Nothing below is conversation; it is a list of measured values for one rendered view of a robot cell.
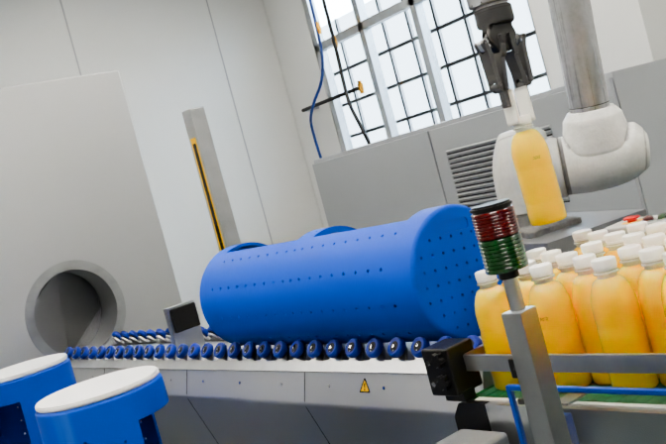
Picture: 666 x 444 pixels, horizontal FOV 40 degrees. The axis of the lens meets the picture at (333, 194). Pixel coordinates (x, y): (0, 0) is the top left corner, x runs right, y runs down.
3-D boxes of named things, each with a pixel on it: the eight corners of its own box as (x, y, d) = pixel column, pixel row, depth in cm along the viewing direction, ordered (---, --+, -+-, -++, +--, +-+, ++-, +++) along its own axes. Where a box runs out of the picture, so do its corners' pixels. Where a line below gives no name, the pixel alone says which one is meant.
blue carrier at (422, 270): (292, 333, 269) (275, 237, 270) (520, 323, 200) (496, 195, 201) (208, 356, 251) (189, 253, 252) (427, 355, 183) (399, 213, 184)
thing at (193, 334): (202, 346, 296) (189, 299, 296) (208, 346, 293) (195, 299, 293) (175, 357, 290) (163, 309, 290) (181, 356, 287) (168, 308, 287)
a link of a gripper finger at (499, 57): (505, 33, 179) (500, 33, 179) (512, 89, 178) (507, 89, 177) (491, 39, 182) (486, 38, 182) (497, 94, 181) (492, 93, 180)
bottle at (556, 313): (559, 377, 164) (532, 276, 163) (597, 374, 159) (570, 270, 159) (543, 390, 158) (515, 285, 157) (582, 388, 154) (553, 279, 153)
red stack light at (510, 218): (497, 233, 138) (490, 207, 138) (529, 228, 133) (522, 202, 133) (468, 244, 134) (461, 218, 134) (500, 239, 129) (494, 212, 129)
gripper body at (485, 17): (491, 10, 187) (502, 54, 187) (463, 14, 181) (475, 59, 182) (519, -2, 181) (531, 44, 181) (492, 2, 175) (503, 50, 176)
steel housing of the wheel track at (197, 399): (146, 415, 364) (123, 332, 363) (601, 464, 194) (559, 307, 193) (78, 443, 346) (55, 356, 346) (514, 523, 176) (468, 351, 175)
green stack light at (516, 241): (504, 265, 138) (497, 233, 138) (538, 262, 133) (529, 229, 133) (477, 277, 134) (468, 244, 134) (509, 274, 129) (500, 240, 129)
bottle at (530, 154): (526, 222, 185) (501, 133, 185) (560, 213, 186) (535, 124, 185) (535, 223, 178) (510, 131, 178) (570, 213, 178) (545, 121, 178)
